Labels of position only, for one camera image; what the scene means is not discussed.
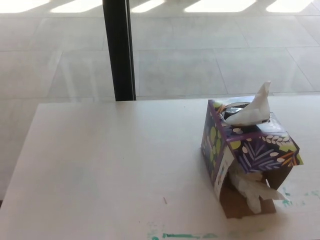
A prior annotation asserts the white pulled tissue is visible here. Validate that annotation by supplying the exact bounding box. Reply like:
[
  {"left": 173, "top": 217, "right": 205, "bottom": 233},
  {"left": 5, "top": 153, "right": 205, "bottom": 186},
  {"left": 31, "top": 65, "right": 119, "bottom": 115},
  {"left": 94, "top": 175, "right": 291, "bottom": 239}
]
[{"left": 224, "top": 80, "right": 272, "bottom": 126}]

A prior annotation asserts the purple floral tissue box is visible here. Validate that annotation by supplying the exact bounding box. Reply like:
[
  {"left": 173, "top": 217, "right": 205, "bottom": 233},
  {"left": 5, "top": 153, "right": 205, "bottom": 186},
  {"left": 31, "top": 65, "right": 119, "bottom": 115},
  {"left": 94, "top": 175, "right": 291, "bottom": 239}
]
[{"left": 200, "top": 94, "right": 305, "bottom": 219}]

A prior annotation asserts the crumpled white tissue wad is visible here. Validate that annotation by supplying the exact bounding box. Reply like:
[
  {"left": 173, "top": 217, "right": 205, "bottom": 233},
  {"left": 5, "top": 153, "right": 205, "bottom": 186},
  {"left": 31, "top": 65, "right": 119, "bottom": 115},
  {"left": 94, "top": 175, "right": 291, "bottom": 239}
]
[{"left": 228, "top": 170, "right": 289, "bottom": 214}]

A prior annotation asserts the black window frame post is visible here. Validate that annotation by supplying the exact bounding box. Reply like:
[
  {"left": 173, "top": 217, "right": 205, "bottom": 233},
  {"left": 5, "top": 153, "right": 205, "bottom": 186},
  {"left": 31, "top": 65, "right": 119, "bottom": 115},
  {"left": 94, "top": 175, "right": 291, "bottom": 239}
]
[{"left": 101, "top": 0, "right": 137, "bottom": 102}]

